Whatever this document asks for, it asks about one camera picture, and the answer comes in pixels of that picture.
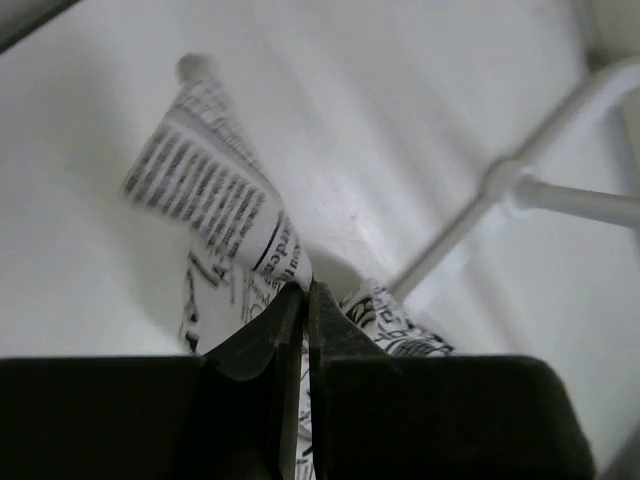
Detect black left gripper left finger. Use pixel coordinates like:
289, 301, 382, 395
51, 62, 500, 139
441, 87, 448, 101
193, 285, 303, 479

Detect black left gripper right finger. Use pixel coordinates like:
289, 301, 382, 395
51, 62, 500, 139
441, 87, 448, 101
308, 282, 397, 479

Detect newspaper print trousers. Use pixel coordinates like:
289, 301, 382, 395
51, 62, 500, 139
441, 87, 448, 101
119, 52, 457, 480

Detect white clothes rack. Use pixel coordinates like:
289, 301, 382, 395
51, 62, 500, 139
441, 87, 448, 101
389, 0, 640, 301

